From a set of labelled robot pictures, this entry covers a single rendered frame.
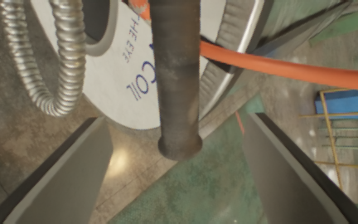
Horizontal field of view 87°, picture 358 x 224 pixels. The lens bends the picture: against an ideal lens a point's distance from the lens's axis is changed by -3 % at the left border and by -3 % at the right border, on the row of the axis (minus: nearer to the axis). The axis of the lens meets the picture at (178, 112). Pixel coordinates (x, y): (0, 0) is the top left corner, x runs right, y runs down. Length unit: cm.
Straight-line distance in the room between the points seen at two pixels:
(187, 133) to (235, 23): 19
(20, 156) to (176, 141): 124
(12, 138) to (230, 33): 124
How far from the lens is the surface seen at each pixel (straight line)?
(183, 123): 15
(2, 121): 136
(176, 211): 183
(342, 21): 494
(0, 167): 137
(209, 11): 33
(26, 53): 24
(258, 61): 19
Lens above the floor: 135
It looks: 52 degrees down
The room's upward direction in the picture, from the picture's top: 84 degrees clockwise
